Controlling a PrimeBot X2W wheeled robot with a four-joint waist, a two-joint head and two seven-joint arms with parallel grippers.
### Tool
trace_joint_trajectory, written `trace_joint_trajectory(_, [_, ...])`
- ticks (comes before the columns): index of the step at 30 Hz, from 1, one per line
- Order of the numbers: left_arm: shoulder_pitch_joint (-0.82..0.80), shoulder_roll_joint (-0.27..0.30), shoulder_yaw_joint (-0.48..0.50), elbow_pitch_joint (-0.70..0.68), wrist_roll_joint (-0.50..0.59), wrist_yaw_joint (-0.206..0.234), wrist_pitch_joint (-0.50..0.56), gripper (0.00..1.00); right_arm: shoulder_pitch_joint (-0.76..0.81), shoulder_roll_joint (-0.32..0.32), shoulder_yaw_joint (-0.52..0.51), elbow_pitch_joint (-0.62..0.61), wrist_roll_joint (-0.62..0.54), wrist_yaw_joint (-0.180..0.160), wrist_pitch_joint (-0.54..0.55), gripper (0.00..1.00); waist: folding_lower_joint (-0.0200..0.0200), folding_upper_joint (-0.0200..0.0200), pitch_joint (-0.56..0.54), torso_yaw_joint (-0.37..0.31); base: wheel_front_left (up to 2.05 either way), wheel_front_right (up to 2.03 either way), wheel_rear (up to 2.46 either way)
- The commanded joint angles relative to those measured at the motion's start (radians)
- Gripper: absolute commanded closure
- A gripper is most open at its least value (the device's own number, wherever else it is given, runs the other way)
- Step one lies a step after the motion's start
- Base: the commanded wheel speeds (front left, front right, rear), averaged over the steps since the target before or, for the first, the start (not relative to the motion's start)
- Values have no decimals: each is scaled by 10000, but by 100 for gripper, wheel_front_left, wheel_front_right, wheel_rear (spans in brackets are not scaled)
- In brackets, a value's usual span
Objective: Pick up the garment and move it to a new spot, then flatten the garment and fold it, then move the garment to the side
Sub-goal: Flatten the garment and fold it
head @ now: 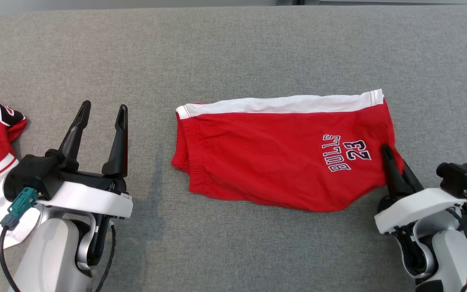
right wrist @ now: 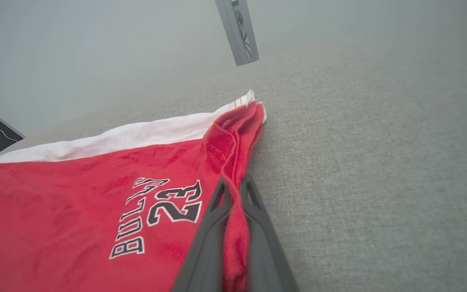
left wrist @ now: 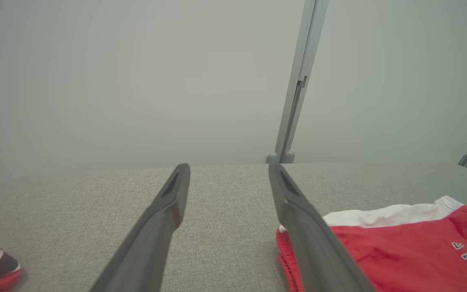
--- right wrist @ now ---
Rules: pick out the grey fabric sofa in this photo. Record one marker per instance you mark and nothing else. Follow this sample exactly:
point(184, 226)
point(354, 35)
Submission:
point(359, 162)

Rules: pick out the grey metal partition post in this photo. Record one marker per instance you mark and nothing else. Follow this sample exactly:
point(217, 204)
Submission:
point(233, 36)

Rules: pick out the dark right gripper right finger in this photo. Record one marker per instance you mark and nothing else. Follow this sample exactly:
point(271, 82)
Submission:
point(264, 251)

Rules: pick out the red white basketball shorts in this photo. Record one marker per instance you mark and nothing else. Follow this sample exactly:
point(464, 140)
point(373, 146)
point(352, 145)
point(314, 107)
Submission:
point(75, 202)

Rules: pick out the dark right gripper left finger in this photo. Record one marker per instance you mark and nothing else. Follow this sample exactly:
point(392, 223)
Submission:
point(209, 247)

